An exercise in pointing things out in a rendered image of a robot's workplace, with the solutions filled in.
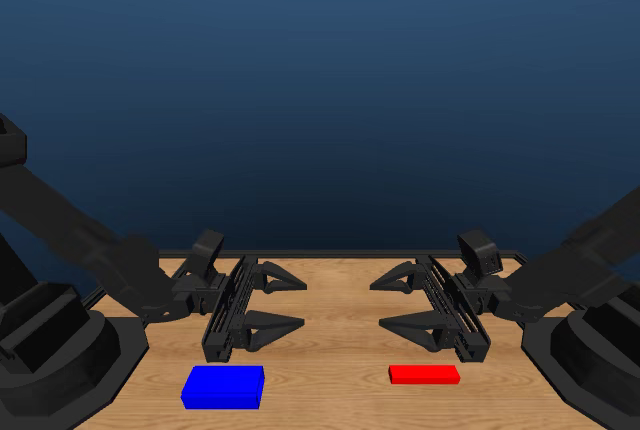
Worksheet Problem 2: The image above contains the thin red peg bar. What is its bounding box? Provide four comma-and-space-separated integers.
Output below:
388, 364, 461, 385

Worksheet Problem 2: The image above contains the blue hollow socket block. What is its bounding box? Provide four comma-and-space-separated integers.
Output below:
180, 365, 265, 411

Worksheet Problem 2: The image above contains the black table frame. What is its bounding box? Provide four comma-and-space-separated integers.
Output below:
82, 248, 586, 311

